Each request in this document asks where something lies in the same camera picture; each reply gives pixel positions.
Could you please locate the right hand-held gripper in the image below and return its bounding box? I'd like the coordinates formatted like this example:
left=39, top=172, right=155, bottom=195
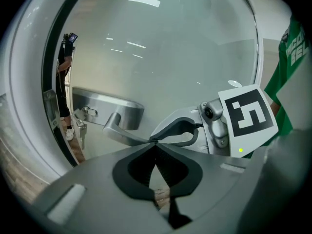
left=150, top=83, right=279, bottom=158

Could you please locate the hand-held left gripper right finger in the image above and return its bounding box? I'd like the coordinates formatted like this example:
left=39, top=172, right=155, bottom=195
left=156, top=142, right=250, bottom=219

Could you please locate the frosted glass door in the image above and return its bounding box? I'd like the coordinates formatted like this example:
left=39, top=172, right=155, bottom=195
left=41, top=0, right=265, bottom=168

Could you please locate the person in green shirt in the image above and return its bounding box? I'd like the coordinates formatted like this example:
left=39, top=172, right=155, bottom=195
left=243, top=13, right=312, bottom=158

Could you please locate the silver key bunch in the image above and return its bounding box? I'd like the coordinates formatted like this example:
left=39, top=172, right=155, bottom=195
left=73, top=106, right=98, bottom=151

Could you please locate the metal door handle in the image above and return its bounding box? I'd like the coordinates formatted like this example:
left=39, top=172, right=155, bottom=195
left=72, top=86, right=152, bottom=146

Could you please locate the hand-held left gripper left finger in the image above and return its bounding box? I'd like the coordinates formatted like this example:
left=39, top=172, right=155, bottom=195
left=31, top=142, right=157, bottom=215

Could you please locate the metal strike plate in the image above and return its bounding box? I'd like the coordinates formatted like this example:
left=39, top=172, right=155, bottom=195
left=42, top=89, right=60, bottom=131

